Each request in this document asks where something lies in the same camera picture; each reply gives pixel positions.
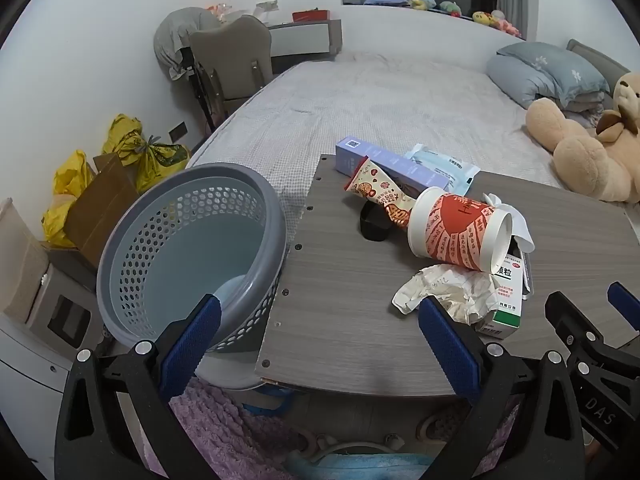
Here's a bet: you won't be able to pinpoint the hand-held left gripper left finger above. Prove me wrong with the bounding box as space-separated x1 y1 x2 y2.
54 292 223 480

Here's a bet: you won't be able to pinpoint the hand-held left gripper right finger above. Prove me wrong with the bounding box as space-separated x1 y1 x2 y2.
418 295 587 480

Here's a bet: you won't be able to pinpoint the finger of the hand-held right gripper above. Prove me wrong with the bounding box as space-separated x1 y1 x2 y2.
545 291 608 361
606 281 640 335

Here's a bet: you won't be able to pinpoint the white tissue paper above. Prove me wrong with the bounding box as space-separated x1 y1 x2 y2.
391 266 503 331

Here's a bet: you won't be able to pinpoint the green white medicine box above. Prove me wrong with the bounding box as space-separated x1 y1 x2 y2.
475 240 533 340

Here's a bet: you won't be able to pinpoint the red printed paper cup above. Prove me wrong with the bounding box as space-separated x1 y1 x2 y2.
407 186 516 273

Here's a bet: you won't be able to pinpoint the gray perforated plastic basket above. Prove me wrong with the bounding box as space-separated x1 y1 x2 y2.
96 162 288 391

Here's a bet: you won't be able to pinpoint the black elastic band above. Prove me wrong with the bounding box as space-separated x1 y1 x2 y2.
359 200 393 242

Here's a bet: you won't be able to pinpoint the blue white wipes packet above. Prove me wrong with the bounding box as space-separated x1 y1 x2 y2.
402 143 481 197

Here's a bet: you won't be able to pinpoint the red printed snack wrapper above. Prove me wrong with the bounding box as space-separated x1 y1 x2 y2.
344 156 418 231

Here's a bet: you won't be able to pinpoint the long purple carton box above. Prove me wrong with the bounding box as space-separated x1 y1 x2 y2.
335 136 453 193

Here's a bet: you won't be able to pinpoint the purple fluffy rug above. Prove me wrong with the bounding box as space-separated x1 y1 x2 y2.
142 377 301 480

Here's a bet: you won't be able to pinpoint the light blue fabric item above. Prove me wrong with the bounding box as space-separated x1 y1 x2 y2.
285 452 453 480

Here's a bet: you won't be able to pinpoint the large beige teddy bear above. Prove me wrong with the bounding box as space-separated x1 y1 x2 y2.
525 72 640 203

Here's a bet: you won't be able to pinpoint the brown cardboard box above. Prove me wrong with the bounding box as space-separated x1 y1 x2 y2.
62 152 141 271

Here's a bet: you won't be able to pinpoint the white cabinet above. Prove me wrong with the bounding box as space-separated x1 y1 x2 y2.
0 310 76 466

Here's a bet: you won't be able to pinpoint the yellow sack with gray tie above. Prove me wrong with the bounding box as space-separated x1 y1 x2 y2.
135 142 191 193

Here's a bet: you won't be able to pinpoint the large yellow plastic bag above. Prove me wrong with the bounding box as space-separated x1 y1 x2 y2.
42 150 96 248

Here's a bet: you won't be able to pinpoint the crumpled yellow bag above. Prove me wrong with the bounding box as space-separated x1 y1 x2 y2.
102 114 146 166

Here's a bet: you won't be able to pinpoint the grey pillows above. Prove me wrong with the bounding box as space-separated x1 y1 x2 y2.
486 54 608 113

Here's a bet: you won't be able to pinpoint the gray bed headboard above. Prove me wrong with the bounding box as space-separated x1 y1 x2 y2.
567 39 631 96

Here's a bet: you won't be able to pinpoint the bed with gray checked sheet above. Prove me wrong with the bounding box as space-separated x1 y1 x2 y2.
185 51 640 226

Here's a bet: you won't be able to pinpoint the blue-gray floral pillow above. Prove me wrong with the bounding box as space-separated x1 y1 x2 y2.
497 41 611 93

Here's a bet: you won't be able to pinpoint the beige upholstered chair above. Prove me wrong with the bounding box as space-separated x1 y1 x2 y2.
189 15 273 133

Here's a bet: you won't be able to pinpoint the pink plush toy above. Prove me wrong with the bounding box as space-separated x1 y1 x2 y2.
492 10 523 38

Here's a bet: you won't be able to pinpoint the white and gray desk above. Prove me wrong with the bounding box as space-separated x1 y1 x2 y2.
267 19 343 76

